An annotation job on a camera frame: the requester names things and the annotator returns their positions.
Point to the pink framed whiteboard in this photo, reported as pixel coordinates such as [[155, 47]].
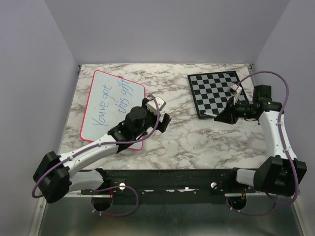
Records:
[[110, 99]]

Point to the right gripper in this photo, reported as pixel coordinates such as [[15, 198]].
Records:
[[229, 115]]

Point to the black grey chessboard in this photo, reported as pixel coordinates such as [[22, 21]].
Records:
[[210, 91]]

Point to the blue whiteboard marker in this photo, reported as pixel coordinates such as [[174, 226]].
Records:
[[212, 115]]

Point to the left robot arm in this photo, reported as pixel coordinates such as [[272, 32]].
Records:
[[59, 174]]

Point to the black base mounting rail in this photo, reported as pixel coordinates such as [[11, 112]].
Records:
[[123, 191]]

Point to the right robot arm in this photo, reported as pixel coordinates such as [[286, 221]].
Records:
[[281, 173]]

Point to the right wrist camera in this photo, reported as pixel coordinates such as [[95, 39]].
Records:
[[236, 91]]

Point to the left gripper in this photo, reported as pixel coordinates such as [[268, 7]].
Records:
[[162, 126]]

